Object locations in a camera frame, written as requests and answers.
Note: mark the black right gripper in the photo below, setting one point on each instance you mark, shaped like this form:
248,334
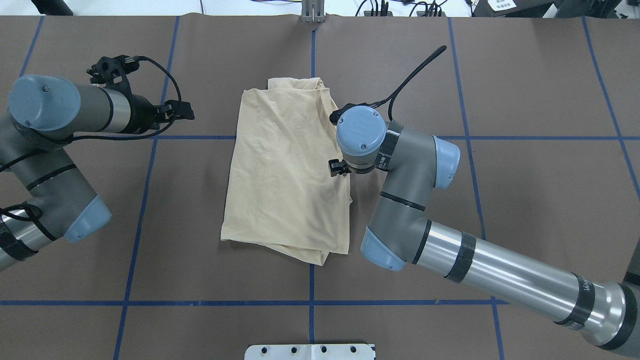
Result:
337,167

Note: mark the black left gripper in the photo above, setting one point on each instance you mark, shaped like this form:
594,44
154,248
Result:
142,114

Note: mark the cream yellow graphic shirt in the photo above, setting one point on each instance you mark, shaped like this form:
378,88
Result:
280,193

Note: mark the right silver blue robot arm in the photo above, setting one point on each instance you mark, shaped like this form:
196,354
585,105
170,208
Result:
546,223

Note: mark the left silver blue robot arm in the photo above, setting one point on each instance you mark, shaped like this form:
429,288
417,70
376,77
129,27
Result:
44,115

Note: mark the aluminium frame post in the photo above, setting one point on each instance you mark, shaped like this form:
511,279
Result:
313,11

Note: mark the white pedestal column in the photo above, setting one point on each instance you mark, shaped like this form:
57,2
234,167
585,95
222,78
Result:
331,351

